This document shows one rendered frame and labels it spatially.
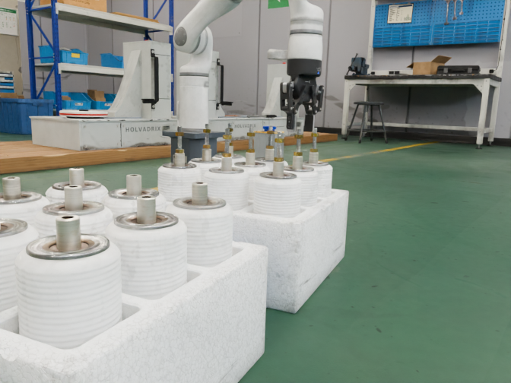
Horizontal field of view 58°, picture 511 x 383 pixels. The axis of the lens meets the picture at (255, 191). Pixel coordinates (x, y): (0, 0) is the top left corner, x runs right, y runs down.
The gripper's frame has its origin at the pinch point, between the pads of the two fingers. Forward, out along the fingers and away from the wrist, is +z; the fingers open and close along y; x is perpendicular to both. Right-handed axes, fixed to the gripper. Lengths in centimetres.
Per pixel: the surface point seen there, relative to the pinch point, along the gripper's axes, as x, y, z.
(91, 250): -21, -64, 9
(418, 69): 154, 455, -48
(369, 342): -28.4, -17.0, 34.6
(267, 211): -4.5, -16.4, 16.2
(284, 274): -10.6, -17.9, 27.1
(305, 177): -4.1, -3.2, 10.7
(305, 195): -4.3, -3.0, 14.8
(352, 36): 265, 495, -95
